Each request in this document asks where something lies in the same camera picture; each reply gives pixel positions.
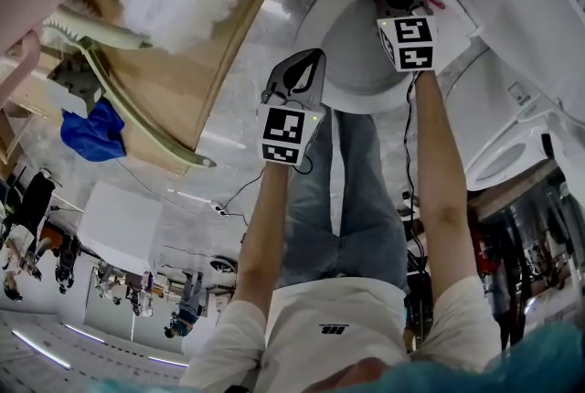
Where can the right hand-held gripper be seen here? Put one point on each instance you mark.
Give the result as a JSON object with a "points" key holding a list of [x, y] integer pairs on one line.
{"points": [[413, 44]]}

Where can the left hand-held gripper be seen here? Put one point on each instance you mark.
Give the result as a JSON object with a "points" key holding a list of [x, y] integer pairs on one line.
{"points": [[283, 130]]}

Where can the person's left forearm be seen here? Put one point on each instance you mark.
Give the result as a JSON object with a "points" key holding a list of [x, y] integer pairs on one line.
{"points": [[265, 236]]}

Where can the person's right forearm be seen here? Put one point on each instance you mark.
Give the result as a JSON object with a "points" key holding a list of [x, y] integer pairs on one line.
{"points": [[439, 181]]}

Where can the white smart toilet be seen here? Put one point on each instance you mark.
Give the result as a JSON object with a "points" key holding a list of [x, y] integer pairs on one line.
{"points": [[493, 108]]}

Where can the large brown cardboard box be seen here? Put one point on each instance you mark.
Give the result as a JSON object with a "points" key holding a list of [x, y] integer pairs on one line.
{"points": [[183, 76]]}

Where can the person's blue jeans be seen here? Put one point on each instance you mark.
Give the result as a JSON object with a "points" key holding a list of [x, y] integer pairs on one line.
{"points": [[320, 208]]}

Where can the white power strip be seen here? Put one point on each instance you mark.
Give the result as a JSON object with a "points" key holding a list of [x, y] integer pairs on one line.
{"points": [[220, 209]]}

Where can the cream scrub brush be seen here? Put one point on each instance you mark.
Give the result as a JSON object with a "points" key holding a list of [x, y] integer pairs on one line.
{"points": [[105, 35]]}

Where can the white helmet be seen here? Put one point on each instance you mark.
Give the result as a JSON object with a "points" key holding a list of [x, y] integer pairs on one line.
{"points": [[224, 265]]}

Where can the blue cloth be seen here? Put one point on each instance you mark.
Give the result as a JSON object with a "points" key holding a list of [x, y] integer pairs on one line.
{"points": [[91, 135]]}

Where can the small grey device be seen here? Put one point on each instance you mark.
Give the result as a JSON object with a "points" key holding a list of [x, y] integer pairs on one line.
{"points": [[73, 92]]}

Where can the dark wooden platform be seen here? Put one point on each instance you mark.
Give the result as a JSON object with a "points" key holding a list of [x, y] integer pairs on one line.
{"points": [[503, 199]]}

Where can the person's white shirt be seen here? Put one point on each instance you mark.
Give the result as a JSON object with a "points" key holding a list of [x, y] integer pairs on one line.
{"points": [[338, 313]]}

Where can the red fire extinguisher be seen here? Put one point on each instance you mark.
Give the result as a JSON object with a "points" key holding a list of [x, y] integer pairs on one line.
{"points": [[482, 254]]}

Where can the ceiling light strip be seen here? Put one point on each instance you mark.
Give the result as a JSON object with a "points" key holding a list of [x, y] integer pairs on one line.
{"points": [[84, 333], [167, 361], [41, 350]]}

